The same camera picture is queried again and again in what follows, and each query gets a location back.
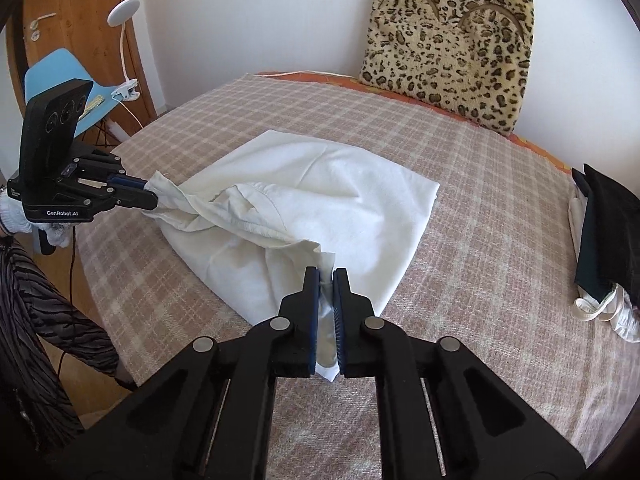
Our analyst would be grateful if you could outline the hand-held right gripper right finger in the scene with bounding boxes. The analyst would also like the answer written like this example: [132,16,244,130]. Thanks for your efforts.
[332,267,588,480]

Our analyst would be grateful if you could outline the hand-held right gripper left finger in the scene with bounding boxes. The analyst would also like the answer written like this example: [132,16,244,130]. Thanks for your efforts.
[40,266,321,480]

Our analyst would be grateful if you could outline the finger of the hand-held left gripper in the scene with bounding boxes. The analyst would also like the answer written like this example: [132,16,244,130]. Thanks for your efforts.
[109,174,149,191]
[112,187,160,212]

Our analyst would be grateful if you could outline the white garment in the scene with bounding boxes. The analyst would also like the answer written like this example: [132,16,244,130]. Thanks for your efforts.
[141,130,441,383]

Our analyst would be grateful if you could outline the folded black clothes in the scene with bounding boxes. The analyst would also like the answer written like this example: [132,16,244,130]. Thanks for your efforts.
[571,164,640,306]

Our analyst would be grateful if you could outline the pile of dark clothes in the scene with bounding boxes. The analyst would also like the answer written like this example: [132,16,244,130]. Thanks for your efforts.
[569,195,640,345]

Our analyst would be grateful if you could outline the person's left hand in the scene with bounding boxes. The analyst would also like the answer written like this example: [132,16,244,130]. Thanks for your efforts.
[0,191,76,250]

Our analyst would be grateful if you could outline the blue chair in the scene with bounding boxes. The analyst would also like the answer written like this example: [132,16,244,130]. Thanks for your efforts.
[24,49,133,148]

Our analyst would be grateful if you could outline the beige plaid blanket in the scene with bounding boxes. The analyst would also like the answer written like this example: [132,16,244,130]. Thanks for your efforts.
[75,72,640,480]

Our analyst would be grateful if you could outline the person's dark striped pants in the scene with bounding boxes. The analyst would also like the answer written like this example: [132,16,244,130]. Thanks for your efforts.
[0,237,123,461]

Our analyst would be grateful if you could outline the white clip lamp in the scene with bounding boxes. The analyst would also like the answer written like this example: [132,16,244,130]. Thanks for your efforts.
[106,0,148,128]

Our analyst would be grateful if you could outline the orange bed sheet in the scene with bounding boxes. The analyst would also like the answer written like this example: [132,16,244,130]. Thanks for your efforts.
[252,71,571,171]

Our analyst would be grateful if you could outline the leopard print cushion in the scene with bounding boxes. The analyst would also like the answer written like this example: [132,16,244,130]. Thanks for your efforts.
[357,0,536,137]

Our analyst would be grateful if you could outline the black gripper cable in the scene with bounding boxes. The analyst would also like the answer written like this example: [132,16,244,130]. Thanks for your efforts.
[47,240,138,392]

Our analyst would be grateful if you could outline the metal door handle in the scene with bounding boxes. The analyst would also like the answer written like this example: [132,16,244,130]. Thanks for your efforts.
[29,11,57,42]

